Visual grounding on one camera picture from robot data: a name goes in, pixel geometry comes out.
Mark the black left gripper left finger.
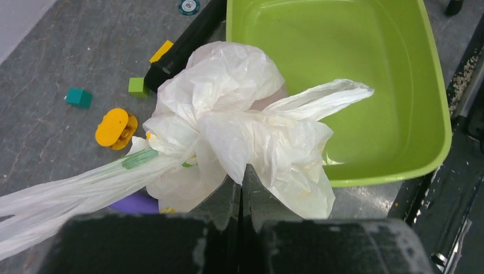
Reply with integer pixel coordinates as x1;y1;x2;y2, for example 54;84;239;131
39;178;240;273

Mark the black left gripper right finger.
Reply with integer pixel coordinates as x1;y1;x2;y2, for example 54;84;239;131
242;165;434;273

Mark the white plastic bag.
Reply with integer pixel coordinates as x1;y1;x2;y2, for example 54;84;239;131
0;41;375;261

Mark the purple toy eggplant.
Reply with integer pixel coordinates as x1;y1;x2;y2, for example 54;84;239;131
108;193;159;214

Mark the yellow oval toy piece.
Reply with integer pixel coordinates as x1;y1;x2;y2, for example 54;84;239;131
95;108;138;150

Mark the green cube block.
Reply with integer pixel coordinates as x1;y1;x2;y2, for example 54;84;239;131
128;77;150;98

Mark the green plastic tray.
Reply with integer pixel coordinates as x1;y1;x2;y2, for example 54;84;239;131
226;1;451;187

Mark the black marker pen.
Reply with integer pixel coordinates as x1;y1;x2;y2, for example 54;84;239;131
144;0;227;92

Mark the teal cube block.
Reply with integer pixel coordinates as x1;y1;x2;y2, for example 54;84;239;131
64;88;93;109

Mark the yellow flat block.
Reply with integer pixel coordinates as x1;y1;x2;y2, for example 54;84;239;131
150;40;174;63

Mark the blue poker chip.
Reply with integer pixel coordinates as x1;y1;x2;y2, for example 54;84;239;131
178;0;200;16

